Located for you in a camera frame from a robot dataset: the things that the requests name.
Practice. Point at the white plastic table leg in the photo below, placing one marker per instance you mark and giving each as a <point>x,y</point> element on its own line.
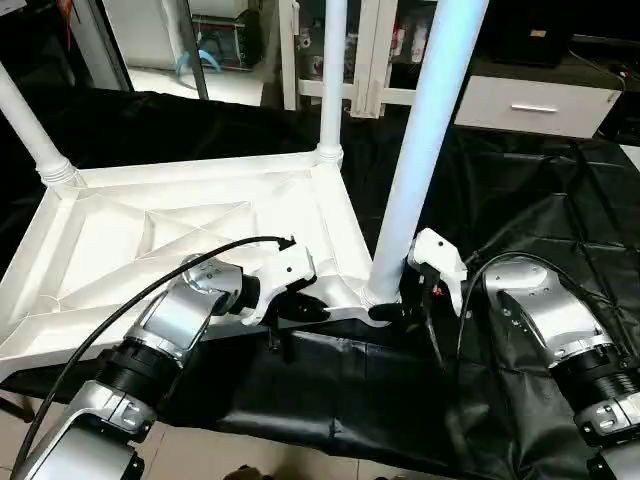
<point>425,150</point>
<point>332,75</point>
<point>27,125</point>

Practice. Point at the white plastic table top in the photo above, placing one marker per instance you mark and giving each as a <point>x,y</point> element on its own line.
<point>150,190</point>

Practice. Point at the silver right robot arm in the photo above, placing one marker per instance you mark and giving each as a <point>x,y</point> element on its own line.
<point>545,310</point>

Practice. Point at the black mat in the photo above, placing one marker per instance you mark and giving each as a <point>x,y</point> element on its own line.
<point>350,390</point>

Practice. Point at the white glass-door cabinet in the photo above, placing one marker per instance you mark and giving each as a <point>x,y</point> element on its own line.
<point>370,95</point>

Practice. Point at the white drawer unit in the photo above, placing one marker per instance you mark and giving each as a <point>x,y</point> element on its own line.
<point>535,107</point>

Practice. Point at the light blue plastic stand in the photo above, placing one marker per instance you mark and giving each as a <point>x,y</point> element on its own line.
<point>205,55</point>

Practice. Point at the black box with orange label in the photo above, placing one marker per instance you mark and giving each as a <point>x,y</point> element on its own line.
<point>530,35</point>

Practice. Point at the black metal workbench leg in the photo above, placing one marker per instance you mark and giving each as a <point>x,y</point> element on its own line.
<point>17,407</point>

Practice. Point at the black TV stand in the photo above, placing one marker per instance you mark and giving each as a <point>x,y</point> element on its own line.
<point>610,55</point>

